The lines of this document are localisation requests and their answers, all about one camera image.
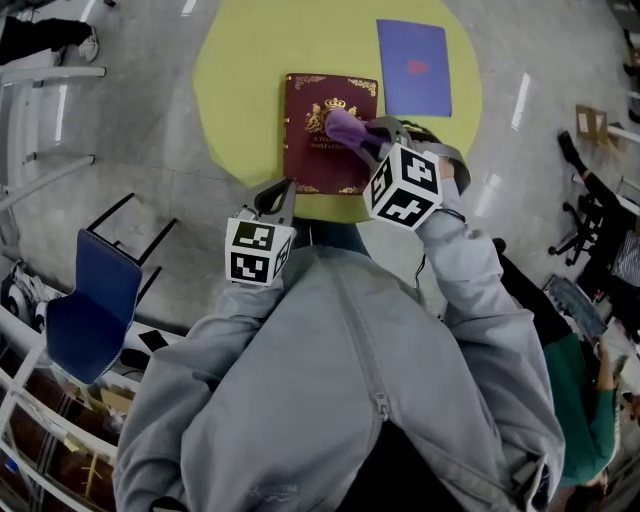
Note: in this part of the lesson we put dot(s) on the purple cloth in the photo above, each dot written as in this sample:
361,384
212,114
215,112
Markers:
345,127

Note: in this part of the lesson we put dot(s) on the person's left forearm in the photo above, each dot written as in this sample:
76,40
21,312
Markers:
245,305

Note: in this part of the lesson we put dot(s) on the person's right forearm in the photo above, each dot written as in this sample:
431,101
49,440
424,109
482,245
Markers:
465,260

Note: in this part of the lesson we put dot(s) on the person's grey jacket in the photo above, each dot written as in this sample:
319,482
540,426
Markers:
300,400

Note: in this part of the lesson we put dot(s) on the white shelf unit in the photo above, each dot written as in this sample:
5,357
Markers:
45,425

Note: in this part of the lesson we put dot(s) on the round table with yellow-green cloth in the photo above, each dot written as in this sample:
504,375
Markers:
240,90

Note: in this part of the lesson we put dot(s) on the cardboard box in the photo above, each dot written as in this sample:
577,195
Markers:
590,122

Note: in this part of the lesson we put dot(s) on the blue booklet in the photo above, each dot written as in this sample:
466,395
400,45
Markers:
415,50

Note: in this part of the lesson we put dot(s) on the black office chair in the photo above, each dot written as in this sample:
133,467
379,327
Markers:
580,235

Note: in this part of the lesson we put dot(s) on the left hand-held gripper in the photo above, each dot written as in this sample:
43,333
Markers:
252,255

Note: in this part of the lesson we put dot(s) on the person's jeans leg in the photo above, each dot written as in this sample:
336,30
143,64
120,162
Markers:
330,237

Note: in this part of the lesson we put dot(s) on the blue chair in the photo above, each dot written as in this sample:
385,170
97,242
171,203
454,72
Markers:
90,325

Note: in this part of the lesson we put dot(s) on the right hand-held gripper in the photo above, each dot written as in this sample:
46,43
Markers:
405,185

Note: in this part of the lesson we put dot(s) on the white table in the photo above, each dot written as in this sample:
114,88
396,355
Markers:
35,80

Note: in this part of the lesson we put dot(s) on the dark red book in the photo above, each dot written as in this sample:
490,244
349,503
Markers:
320,170

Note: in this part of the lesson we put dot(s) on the black phone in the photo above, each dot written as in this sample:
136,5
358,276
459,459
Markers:
152,340

